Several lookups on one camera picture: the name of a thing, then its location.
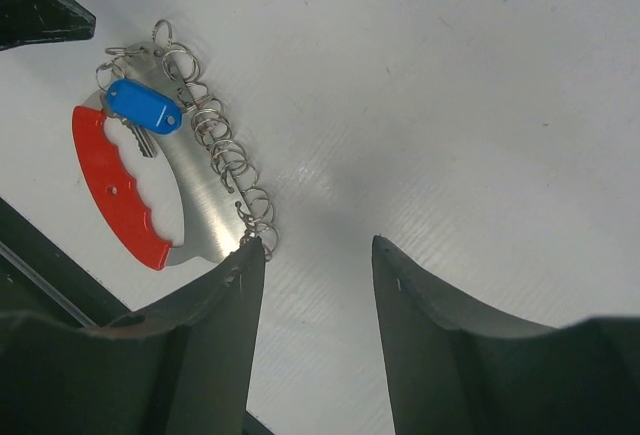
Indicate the red handled metal key organizer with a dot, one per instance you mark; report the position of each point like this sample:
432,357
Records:
223,204

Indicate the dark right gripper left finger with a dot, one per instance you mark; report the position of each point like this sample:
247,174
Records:
181,365

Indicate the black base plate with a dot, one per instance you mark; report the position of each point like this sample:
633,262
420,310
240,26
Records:
38,276

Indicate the key with blue oval tag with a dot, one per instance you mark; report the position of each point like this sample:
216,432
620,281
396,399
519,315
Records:
141,109

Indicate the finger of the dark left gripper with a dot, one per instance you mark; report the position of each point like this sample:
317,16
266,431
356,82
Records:
29,22

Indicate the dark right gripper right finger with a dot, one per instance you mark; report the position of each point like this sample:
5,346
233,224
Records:
456,365

